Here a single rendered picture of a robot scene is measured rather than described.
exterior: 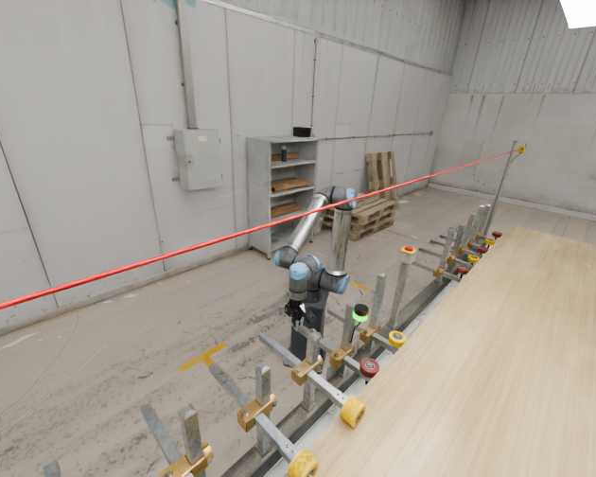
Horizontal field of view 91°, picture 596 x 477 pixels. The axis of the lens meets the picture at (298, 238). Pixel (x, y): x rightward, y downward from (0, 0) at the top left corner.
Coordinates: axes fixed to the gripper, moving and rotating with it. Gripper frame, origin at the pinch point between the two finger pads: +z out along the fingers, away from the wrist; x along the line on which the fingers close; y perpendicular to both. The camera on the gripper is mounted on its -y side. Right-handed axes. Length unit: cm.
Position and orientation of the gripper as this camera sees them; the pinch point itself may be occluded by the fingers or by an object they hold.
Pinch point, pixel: (298, 329)
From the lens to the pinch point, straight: 160.1
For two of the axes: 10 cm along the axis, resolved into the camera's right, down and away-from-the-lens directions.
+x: -7.0, 2.6, -6.7
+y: -7.1, -3.1, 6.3
